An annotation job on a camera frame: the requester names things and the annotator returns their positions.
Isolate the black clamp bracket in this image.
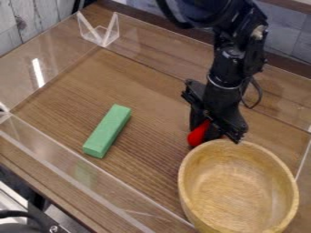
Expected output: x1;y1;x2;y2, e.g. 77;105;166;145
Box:
26;202;70;233

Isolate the red plush fruit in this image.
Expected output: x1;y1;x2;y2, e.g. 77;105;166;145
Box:
186;120;209;147

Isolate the wooden bowl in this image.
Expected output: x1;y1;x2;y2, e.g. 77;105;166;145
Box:
177;139;298;233

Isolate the clear acrylic enclosure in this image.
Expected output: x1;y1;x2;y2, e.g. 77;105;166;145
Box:
0;11;311;233

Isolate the black cable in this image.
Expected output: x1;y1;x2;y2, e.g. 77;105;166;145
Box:
0;209;30;219

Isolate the clear acrylic corner bracket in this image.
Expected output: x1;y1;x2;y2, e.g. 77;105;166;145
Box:
76;12;120;47

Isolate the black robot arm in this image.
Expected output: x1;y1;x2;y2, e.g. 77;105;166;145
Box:
154;0;268;147

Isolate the green rectangular block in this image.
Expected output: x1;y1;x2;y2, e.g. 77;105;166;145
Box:
82;105;130;158

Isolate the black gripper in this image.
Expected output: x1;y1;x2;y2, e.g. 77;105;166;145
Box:
181;78;248;144

